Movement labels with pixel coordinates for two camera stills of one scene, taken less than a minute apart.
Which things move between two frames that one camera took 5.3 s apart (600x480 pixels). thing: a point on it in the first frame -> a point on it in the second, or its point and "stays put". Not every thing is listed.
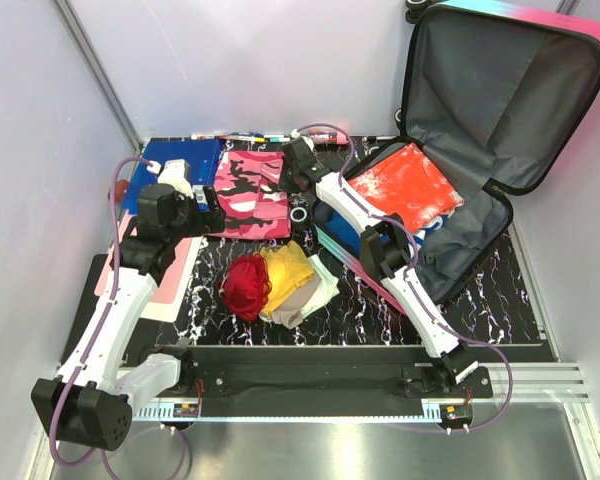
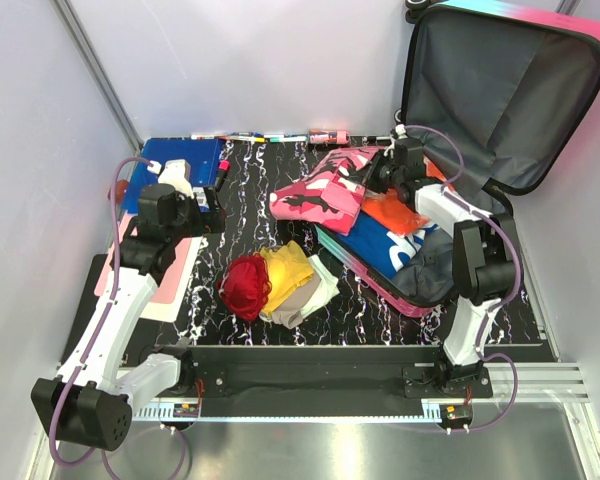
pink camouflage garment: (250, 189) -> (330, 192)
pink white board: (164, 301) stays put
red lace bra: (245, 286) stays put
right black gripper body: (287, 182) -> (382, 173)
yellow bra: (288, 269) stays put
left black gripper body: (198, 223) stays put
